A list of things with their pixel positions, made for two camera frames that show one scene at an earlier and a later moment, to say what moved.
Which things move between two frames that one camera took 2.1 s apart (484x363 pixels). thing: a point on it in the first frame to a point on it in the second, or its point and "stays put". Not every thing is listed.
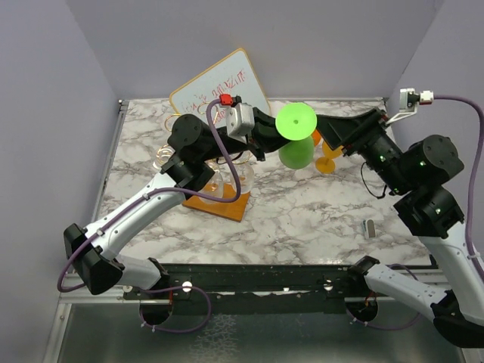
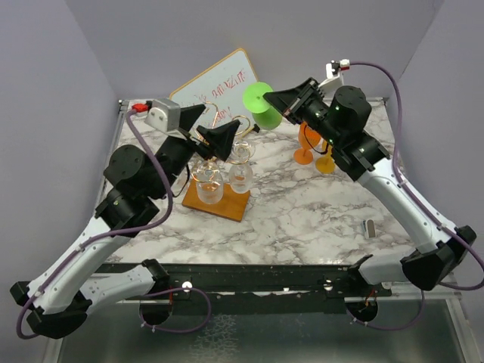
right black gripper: [355, 131] to [291, 101]
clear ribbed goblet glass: [213, 187] stays put
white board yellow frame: [234, 76] stays put
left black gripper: [265, 136] to [220, 138]
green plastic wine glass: [296, 123] to [265, 114]
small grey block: [370, 231] stays put
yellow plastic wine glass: [326, 164] stays put
